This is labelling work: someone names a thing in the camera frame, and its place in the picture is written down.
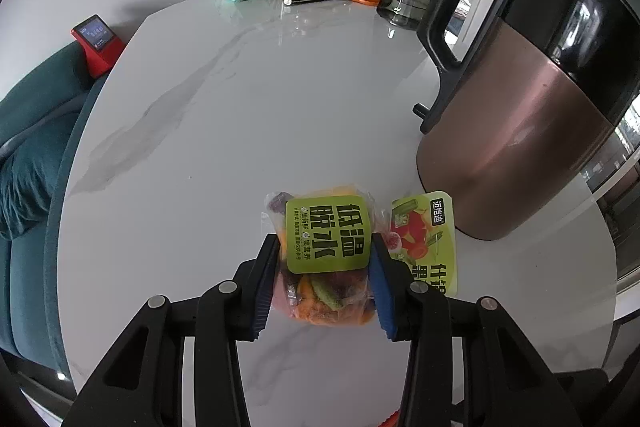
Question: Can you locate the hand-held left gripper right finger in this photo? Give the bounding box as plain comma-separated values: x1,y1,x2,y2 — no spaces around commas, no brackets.
369,234,561,427

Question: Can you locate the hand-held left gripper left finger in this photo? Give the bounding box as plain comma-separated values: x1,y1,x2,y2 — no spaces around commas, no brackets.
62,233,282,427

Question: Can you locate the vegetable crisps packet green label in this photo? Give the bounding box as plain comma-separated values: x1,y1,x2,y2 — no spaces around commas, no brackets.
262,186,391,325
382,192,460,299

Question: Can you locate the bronze kettle with black lid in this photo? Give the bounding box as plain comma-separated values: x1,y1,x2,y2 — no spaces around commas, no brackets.
412,0,640,242

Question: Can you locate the teal sofa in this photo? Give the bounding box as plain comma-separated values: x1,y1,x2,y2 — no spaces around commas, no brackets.
0,41,108,378

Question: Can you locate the teal cushion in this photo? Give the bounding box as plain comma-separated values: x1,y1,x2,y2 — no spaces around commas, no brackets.
0,107,83,240

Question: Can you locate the red desk clock display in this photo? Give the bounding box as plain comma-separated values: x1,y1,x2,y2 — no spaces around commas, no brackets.
71,14,126,80

